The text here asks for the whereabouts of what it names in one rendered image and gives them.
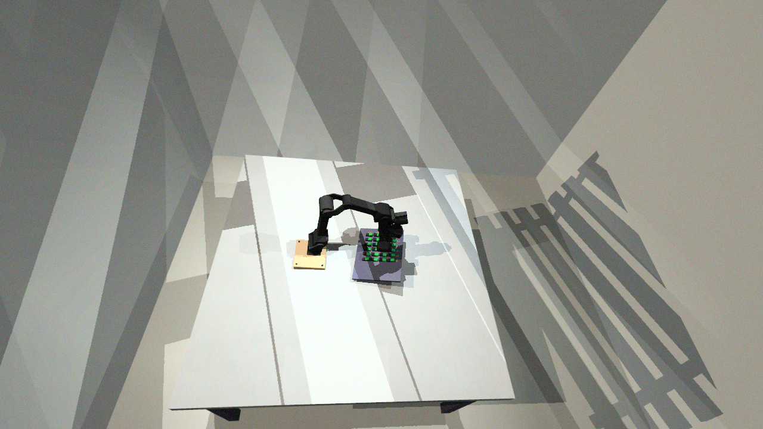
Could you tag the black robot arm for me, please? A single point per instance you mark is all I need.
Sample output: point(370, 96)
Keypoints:
point(382, 213)

